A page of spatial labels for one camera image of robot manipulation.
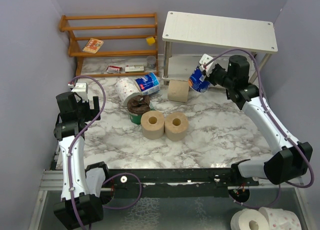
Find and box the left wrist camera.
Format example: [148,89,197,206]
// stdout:
[71,82,89,102]

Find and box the white dotted roll bottom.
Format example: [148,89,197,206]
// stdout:
[258,207,302,230]

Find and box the yellow sponge block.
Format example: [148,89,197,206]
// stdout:
[145,36,156,46]

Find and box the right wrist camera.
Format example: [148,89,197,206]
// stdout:
[198,53,215,77]

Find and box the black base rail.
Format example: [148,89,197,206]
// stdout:
[82,164,251,200]

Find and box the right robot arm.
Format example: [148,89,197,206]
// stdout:
[199,55,315,188]

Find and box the green wrapped brown roll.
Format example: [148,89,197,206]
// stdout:
[127,95,153,125]

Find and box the red white small box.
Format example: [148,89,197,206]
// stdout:
[106,65,122,74]

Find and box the brown roll back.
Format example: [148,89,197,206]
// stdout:
[167,80,189,103]

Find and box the white dotted roll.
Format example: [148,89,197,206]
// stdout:
[258,207,302,230]
[115,77,141,106]

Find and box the white two-tier shelf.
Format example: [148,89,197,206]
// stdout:
[162,11,278,85]

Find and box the orange booklet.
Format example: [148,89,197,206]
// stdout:
[82,38,104,54]

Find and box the grey small cup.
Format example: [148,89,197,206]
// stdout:
[146,55,157,69]

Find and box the white dotted roll left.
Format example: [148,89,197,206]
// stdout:
[115,77,141,106]

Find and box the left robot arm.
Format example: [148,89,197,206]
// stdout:
[53,91,111,230]

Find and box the white green flat box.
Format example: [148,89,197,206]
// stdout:
[124,64,145,73]

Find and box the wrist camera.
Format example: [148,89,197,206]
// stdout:
[198,53,215,77]
[71,82,89,102]

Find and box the blue packaged roll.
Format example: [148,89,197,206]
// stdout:
[188,64,210,93]
[134,72,160,95]

